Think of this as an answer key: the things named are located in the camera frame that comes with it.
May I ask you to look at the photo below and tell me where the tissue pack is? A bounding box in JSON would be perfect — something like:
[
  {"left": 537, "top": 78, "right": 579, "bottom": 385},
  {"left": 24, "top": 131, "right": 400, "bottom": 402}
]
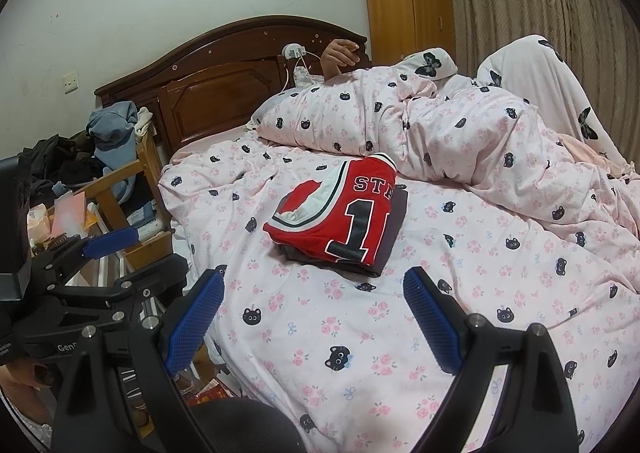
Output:
[{"left": 27, "top": 206, "right": 53, "bottom": 241}]

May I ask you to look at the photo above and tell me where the wooden wardrobe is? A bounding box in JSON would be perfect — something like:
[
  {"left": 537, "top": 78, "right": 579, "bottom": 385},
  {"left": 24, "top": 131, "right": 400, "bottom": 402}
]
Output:
[{"left": 360, "top": 0, "right": 457, "bottom": 66}]

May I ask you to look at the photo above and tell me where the wooden headboard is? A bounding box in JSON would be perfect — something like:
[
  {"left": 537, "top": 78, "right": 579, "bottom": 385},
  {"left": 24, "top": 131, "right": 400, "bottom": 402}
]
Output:
[{"left": 94, "top": 16, "right": 373, "bottom": 156}]

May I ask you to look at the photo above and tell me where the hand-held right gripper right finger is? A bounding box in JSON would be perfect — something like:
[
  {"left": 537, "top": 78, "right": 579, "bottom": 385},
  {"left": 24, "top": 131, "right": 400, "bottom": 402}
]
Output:
[{"left": 402, "top": 266, "right": 585, "bottom": 453}]

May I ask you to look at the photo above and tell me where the pink packet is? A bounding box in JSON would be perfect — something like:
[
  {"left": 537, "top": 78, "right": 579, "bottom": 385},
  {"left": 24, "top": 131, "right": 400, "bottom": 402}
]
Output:
[{"left": 52, "top": 190, "right": 91, "bottom": 236}]

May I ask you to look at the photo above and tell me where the pink cat print bed cover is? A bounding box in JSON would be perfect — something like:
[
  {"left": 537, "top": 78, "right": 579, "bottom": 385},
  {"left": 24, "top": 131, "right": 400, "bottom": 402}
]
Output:
[{"left": 157, "top": 133, "right": 640, "bottom": 453}]

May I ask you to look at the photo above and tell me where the red and white jersey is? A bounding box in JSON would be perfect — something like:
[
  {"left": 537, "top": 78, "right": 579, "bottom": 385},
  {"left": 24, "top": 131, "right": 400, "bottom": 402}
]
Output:
[{"left": 262, "top": 152, "right": 401, "bottom": 266}]

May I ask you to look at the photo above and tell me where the plain pink sheet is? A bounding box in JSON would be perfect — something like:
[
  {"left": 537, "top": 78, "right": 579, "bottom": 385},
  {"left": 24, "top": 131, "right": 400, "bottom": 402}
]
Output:
[{"left": 170, "top": 126, "right": 258, "bottom": 161}]

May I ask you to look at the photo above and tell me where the pink cat print duvet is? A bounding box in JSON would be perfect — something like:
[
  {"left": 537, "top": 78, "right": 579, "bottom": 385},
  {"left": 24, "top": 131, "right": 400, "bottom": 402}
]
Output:
[{"left": 252, "top": 64, "right": 640, "bottom": 294}]

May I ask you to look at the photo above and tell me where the white cloth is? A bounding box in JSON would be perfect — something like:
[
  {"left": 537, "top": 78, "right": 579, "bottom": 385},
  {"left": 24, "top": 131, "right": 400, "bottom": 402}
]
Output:
[{"left": 132, "top": 106, "right": 154, "bottom": 136}]

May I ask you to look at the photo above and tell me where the person's left hand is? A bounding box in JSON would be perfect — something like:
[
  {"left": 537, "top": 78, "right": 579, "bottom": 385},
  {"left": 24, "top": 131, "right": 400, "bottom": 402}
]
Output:
[{"left": 0, "top": 358, "right": 56, "bottom": 429}]

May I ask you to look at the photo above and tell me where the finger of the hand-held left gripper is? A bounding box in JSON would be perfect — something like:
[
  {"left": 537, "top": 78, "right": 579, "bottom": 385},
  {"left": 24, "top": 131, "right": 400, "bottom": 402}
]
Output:
[
  {"left": 106, "top": 253, "right": 189, "bottom": 308},
  {"left": 31, "top": 226, "right": 141, "bottom": 280}
]

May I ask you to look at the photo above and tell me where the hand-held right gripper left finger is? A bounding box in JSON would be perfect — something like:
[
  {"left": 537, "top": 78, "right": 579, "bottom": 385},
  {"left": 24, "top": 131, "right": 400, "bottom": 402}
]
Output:
[{"left": 50, "top": 268, "right": 225, "bottom": 453}]

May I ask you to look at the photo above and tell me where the dark folded garment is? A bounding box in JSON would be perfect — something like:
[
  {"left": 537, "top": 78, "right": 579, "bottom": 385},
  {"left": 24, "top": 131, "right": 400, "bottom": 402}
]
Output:
[{"left": 277, "top": 186, "right": 410, "bottom": 279}]

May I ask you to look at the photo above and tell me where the blue cloth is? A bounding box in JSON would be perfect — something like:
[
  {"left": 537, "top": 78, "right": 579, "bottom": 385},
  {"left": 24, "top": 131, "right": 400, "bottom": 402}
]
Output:
[{"left": 86, "top": 100, "right": 140, "bottom": 169}]

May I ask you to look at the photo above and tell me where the white charging cable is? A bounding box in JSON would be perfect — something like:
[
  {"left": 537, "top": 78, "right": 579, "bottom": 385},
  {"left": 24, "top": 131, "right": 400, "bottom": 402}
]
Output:
[{"left": 279, "top": 53, "right": 326, "bottom": 95}]

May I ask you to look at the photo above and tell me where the pile of black clothes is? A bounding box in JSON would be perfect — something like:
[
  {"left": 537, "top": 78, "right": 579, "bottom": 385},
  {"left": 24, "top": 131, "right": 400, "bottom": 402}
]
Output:
[{"left": 20, "top": 130, "right": 108, "bottom": 189}]

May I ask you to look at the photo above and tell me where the wooden chair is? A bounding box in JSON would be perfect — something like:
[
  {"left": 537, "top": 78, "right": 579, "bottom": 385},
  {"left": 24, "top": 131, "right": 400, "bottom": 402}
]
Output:
[{"left": 75, "top": 133, "right": 176, "bottom": 271}]

